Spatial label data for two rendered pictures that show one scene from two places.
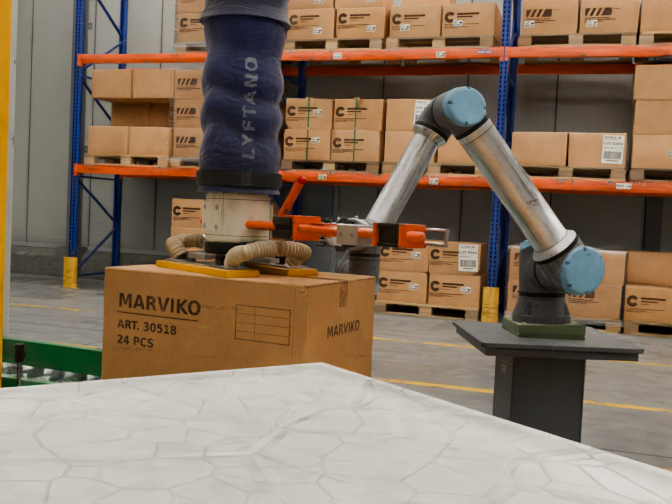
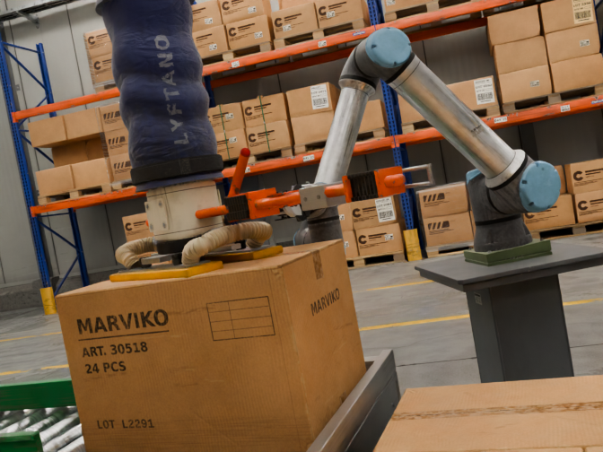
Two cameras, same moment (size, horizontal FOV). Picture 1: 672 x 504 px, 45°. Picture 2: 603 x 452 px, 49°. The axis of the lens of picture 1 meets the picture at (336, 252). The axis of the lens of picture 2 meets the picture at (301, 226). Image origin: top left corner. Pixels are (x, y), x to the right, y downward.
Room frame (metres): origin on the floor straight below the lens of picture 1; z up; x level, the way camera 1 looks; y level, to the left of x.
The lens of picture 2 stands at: (0.51, 0.08, 1.08)
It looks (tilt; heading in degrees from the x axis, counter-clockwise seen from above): 3 degrees down; 357
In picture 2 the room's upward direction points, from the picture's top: 10 degrees counter-clockwise
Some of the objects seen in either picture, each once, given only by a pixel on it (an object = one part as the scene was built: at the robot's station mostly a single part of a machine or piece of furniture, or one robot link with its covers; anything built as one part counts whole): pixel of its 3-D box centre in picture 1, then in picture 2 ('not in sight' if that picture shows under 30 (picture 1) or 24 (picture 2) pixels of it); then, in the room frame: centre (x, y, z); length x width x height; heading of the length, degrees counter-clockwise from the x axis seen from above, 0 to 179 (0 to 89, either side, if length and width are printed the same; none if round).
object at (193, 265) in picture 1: (205, 262); (161, 265); (2.10, 0.34, 0.97); 0.34 x 0.10 x 0.05; 42
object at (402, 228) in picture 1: (398, 235); (373, 184); (1.72, -0.13, 1.08); 0.08 x 0.07 x 0.05; 42
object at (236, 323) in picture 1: (240, 346); (219, 344); (2.16, 0.24, 0.75); 0.60 x 0.40 x 0.40; 64
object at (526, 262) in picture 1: (543, 264); (493, 190); (2.67, -0.69, 0.98); 0.17 x 0.15 x 0.18; 15
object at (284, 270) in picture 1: (264, 262); (223, 250); (2.23, 0.19, 0.97); 0.34 x 0.10 x 0.05; 42
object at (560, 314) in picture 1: (541, 306); (500, 230); (2.68, -0.69, 0.84); 0.19 x 0.19 x 0.10
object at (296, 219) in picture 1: (296, 227); (251, 204); (1.98, 0.10, 1.08); 0.10 x 0.08 x 0.06; 132
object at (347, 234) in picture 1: (356, 234); (322, 195); (1.82, -0.04, 1.07); 0.07 x 0.07 x 0.04; 42
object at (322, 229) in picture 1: (319, 227); (275, 200); (2.10, 0.04, 1.08); 0.93 x 0.30 x 0.04; 42
